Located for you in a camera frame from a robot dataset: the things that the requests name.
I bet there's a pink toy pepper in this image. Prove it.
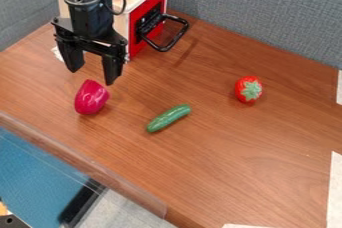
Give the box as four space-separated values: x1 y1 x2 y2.
73 78 111 116

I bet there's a red toy strawberry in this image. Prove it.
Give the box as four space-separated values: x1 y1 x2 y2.
233 75 265 104

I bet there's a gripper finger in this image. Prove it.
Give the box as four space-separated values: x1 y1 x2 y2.
100 43 129 87
54 37 87 74

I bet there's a drawer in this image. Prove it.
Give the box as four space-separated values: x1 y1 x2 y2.
128 0 192 60

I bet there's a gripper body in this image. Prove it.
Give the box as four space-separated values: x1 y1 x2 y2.
49 0 130 55

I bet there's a green toy cucumber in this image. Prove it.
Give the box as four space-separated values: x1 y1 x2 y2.
145 103 193 134

